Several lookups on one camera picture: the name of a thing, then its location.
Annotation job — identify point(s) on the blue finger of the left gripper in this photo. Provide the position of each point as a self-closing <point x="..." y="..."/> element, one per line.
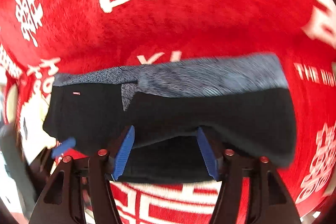
<point x="63" y="147"/>

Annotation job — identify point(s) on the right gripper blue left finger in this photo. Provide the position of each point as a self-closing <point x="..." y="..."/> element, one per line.
<point x="123" y="151"/>

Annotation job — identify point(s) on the black and blue patterned pants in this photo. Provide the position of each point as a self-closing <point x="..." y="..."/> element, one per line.
<point x="245" y="100"/>

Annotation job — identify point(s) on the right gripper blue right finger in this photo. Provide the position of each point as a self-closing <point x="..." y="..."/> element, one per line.
<point x="211" y="149"/>

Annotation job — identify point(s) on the red bedspread with white characters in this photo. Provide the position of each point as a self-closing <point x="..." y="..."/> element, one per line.
<point x="42" y="38"/>

